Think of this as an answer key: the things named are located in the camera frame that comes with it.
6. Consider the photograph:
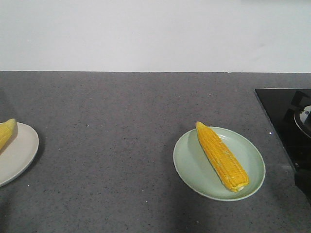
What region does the yellow corn cob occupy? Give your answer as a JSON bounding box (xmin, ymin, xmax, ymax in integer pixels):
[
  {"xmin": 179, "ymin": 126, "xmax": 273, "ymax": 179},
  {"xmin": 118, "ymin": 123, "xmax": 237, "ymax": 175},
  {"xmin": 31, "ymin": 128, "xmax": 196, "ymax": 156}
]
[
  {"xmin": 195, "ymin": 121, "xmax": 249, "ymax": 192},
  {"xmin": 0, "ymin": 118, "xmax": 18, "ymax": 153}
]

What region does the black glass gas stove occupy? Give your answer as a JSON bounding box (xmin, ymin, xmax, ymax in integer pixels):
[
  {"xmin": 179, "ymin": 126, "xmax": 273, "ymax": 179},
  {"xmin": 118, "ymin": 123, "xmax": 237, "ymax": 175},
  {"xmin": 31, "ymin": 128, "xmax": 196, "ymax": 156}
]
[{"xmin": 255, "ymin": 88, "xmax": 311, "ymax": 201}]

